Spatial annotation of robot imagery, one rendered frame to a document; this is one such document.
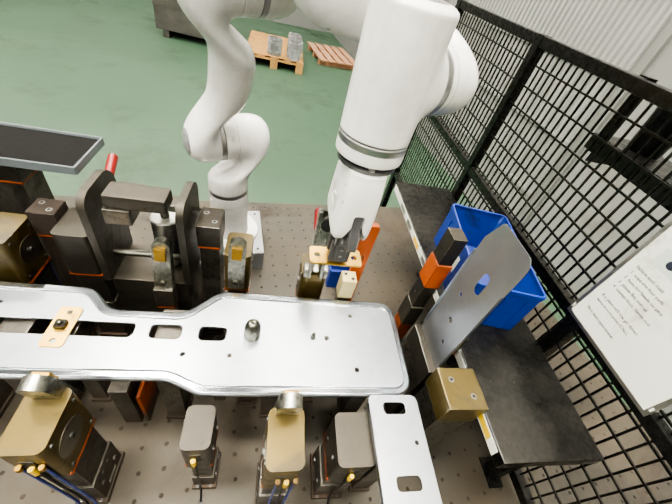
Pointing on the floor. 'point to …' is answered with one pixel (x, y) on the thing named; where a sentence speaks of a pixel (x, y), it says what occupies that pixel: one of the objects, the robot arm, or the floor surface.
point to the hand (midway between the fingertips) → (339, 245)
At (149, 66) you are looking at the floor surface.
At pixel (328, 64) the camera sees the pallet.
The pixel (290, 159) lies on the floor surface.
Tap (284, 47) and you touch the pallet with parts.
